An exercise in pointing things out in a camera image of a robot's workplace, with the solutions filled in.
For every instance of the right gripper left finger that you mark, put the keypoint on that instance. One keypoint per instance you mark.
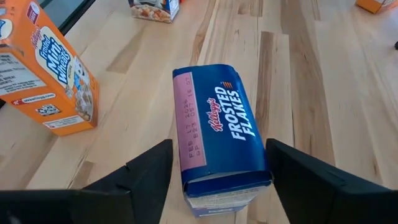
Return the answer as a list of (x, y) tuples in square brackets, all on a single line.
[(140, 186)]

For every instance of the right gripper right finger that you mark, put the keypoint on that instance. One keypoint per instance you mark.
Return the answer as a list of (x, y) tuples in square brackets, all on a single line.
[(311, 193)]

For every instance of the blue Frosted Flakes cereal box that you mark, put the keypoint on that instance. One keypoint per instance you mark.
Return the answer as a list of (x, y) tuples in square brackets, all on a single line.
[(154, 11), (224, 124)]

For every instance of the orange Mini Wheats cereal box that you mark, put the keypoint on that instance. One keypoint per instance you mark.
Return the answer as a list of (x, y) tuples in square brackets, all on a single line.
[(46, 77), (373, 4)]

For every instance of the black table edge rail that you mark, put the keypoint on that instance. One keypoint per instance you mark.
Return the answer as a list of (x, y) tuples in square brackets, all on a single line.
[(74, 18)]

